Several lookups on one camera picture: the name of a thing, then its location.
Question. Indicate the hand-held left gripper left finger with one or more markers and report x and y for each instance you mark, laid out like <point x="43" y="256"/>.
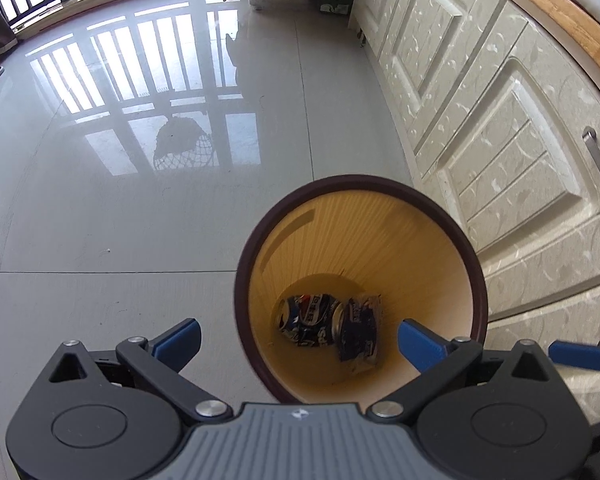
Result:
<point x="177" y="342"/>

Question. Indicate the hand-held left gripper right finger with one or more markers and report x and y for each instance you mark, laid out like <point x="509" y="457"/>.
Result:
<point x="420" y="342"/>

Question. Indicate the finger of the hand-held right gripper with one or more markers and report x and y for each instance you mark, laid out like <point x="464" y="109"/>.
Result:
<point x="577" y="356"/>

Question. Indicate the yellow trash bin brown rim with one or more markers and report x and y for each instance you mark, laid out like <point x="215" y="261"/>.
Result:
<point x="360" y="240"/>

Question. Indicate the crushed dark blue can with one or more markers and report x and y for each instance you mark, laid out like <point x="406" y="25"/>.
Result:
<point x="356" y="335"/>

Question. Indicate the crushed blue soda can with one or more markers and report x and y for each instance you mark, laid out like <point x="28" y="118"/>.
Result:
<point x="305" y="322"/>

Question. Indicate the cream embossed bed base cabinet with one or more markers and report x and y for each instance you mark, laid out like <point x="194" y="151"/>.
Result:
<point x="505" y="125"/>

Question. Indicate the wooden bed frame edge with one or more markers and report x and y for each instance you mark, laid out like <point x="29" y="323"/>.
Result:
<point x="555" y="6"/>

